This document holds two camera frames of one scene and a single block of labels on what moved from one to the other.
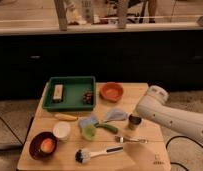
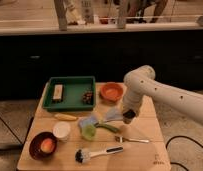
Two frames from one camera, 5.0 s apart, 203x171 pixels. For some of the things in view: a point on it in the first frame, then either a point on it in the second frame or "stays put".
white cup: x=62 y=130 stays put
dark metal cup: x=133 y=121 → x=128 y=115
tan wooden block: x=58 y=91 stays put
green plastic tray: x=70 y=93 stays put
